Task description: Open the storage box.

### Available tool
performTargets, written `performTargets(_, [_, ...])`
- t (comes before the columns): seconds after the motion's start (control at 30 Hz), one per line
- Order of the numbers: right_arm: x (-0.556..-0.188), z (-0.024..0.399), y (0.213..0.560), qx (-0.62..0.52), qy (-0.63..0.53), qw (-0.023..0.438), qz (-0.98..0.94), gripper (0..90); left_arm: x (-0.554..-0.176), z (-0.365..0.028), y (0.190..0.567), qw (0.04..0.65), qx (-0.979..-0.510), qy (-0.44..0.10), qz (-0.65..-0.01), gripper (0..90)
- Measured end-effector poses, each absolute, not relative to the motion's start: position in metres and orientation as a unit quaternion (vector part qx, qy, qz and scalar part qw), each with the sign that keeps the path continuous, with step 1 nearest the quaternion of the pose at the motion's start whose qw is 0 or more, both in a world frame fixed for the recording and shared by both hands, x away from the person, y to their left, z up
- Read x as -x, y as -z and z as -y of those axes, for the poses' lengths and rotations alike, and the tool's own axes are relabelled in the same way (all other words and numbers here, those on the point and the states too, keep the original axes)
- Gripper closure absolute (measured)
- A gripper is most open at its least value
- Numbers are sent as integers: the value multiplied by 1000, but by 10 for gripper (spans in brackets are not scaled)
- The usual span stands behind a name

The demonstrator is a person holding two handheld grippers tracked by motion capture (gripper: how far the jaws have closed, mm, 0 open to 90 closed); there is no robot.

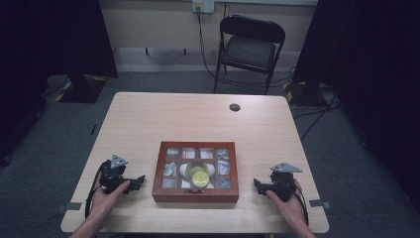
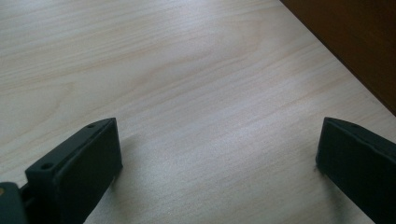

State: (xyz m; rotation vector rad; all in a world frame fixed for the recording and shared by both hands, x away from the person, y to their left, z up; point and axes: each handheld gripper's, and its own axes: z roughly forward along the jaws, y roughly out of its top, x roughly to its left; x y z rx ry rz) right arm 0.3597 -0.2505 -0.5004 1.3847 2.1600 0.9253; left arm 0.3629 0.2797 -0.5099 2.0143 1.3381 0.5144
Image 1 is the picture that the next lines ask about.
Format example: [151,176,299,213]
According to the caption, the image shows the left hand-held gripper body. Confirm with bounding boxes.
[98,154,134,195]

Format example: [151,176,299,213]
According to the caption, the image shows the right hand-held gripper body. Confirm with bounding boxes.
[267,162,303,202]

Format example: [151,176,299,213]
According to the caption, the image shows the brown wooden compartment box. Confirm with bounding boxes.
[151,141,240,203]

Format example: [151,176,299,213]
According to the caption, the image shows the brown cup green inside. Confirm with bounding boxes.
[184,162,210,178]
[190,171,211,194]

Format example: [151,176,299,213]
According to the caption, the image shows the person's left hand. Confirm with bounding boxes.
[89,180,132,216]

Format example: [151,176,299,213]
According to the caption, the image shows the person's right hand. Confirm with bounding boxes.
[265,178,309,226]

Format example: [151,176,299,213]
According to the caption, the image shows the grey tape strip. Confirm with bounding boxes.
[56,201,83,213]
[308,198,332,210]

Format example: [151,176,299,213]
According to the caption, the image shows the group of silver packets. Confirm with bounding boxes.
[161,147,232,190]

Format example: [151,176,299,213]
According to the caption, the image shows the white padding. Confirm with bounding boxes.
[178,161,216,190]

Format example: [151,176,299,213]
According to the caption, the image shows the black stand base yellow tape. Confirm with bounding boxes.
[282,80,331,107]
[53,73,108,104]

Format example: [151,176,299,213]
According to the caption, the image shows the black folding chair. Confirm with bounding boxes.
[213,14,287,95]

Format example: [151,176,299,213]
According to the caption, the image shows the dark curtain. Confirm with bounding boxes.
[292,0,420,212]

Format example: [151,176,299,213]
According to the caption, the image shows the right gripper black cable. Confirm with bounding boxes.
[292,183,310,227]

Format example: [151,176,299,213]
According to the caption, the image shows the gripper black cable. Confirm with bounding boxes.
[292,183,310,227]
[84,162,109,220]

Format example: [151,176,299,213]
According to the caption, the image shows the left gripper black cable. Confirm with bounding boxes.
[84,162,109,220]

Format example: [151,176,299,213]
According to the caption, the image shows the black floor cables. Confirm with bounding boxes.
[290,88,343,142]

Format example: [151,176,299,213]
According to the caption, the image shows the black wall cable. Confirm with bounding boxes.
[196,7,220,80]

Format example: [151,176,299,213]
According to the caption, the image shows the white wall socket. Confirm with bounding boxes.
[192,0,216,15]

